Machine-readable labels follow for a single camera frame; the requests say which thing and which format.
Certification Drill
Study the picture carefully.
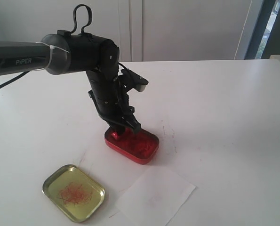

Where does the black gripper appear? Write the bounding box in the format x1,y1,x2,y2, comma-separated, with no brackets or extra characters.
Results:
86,69,141,134

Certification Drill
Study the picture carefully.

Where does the red rubber stamp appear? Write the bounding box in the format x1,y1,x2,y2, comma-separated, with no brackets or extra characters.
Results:
111,131,124,140

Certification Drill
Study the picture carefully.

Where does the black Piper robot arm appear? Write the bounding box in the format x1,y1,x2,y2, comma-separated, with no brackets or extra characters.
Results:
0,30,148,133

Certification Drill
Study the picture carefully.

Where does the red ink paste tin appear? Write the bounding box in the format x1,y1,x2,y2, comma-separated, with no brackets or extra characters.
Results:
104,128,160,165

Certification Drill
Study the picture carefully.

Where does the white paper sheet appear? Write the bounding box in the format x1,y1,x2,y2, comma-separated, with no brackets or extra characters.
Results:
116,166,196,226

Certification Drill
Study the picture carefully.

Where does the gold metal tin lid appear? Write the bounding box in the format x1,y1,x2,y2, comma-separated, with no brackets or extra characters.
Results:
42,164,105,223

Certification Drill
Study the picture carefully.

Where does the white zip tie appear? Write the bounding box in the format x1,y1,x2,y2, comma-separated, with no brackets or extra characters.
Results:
36,41,71,71

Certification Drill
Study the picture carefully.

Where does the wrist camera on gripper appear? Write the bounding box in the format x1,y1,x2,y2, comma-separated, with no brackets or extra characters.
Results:
119,68,149,92

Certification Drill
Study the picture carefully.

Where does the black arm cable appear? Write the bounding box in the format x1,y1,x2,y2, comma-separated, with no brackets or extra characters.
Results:
71,4,93,35

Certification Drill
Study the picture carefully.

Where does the dark window frame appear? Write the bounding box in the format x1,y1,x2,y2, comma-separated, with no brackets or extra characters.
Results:
244,0,280,60

